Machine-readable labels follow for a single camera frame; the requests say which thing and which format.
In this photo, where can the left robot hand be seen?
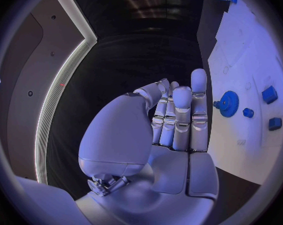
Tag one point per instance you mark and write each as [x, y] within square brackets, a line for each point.
[141, 172]

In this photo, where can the white task board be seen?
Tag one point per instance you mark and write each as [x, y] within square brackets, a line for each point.
[247, 63]

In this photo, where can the blue gear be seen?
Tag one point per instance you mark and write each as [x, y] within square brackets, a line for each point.
[229, 104]

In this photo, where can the blue peg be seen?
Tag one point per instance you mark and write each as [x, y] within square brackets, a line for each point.
[248, 112]

